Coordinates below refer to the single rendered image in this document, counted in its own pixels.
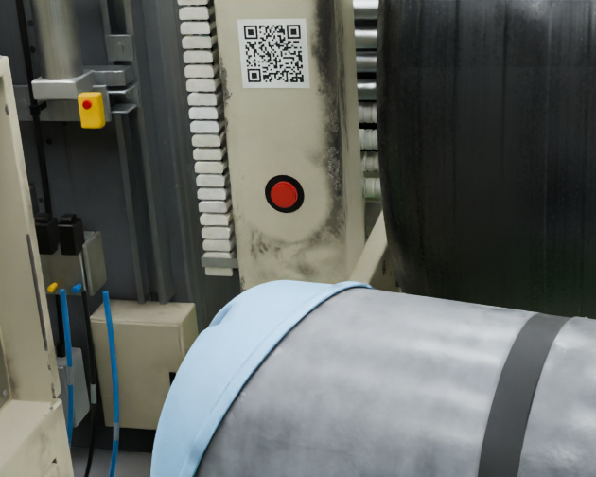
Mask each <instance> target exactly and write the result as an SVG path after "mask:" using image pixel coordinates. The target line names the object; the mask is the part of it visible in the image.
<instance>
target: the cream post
mask: <svg viewBox="0 0 596 477"><path fill-rule="evenodd" d="M214 4H215V14H216V25H217V35H218V46H219V66H220V75H221V83H222V91H223V102H224V117H225V129H226V139H227V150H228V160H229V170H230V180H231V190H232V201H233V211H234V222H235V232H236V243H237V261H238V268H239V276H240V288H241V293H243V292H245V291H247V290H249V289H251V288H253V287H255V286H258V285H260V284H264V283H267V282H272V281H278V280H290V281H301V282H311V283H322V284H332V285H335V284H338V283H342V282H345V281H349V278H350V276H351V274H352V272H353V271H354V269H355V267H356V265H357V263H358V261H359V258H360V256H361V254H362V252H363V250H364V248H365V244H364V224H363V204H362V184H361V163H360V143H359V105H358V85H357V65H356V45H355V25H354V4H353V0H214ZM243 19H306V25H307V54H308V70H309V85H310V88H243V84H242V73H241V61H240V50H239V38H238V27H237V20H243ZM279 182H289V183H291V184H293V185H294V186H295V188H296V190H297V193H298V197H297V200H296V202H295V203H294V205H292V206H291V207H288V208H283V207H279V206H277V205H276V204H275V203H274V202H273V201H272V197H271V191H272V188H273V187H274V185H275V184H277V183H279Z"/></svg>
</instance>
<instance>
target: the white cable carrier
mask: <svg viewBox="0 0 596 477"><path fill-rule="evenodd" d="M178 4H179V5H187V6H186V7H182V8H180V10H179V17H180V19H181V20H188V21H184V22H183V23H182V24H181V33H182V34H189V35H186V36H185V37H184V38H183V40H182V44H183V48H184V49H189V50H187V51H185V53H184V62H185V63H191V64H189V65H188V66H187V67H186V68H185V69H184V73H185V76H186V77H187V78H192V79H189V80H188V81H187V82H186V90H187V91H189V92H192V93H191V94H190V95H189V96H188V98H187V100H188V105H195V106H193V107H192V108H191V109H190V110H189V118H190V119H195V120H194V121H193V122H192V123H191V124H190V130H191V132H192V133H196V134H195V135H194V136H193V137H192V145H193V146H195V147H197V148H196V149H194V150H193V157H194V159H195V160H199V161H198V162H197V163H196V164H195V172H196V173H200V175H199V176H198V177H197V179H196V182H197V186H201V188H200V189H199V190H198V199H200V200H202V201H201V202H200V203H199V211H200V212H204V213H203V214H202V215H201V218H200V220H201V225H205V226H204V227H203V228H202V237H203V238H206V239H205V241H204V242H203V244H202V247H203V250H204V251H207V252H206V253H205V254H204V257H227V258H237V243H236V232H235V222H234V211H233V201H232V190H231V180H230V170H229V160H228V150H227V139H226V129H225V117H224V102H223V91H222V83H221V75H220V66H219V46H218V35H217V25H216V14H215V13H214V12H215V4H214V0H178ZM205 273H206V274H207V275H225V276H232V275H233V268H215V267H205Z"/></svg>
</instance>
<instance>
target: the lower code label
mask: <svg viewBox="0 0 596 477"><path fill-rule="evenodd" d="M237 27H238V38H239V50H240V61H241V73H242V84H243V88H310V85H309V70H308V54H307V25H306V19H243V20H237Z"/></svg>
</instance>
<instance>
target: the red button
mask: <svg viewBox="0 0 596 477"><path fill-rule="evenodd" d="M271 197H272V201H273V202H274V203H275V204H276V205H277V206H279V207H283V208H288V207H291V206H292V205H294V203H295V202H296V200H297V197H298V193H297V190H296V188H295V186H294V185H293V184H291V183H289V182H279V183H277V184H275V185H274V187H273V188H272V191H271Z"/></svg>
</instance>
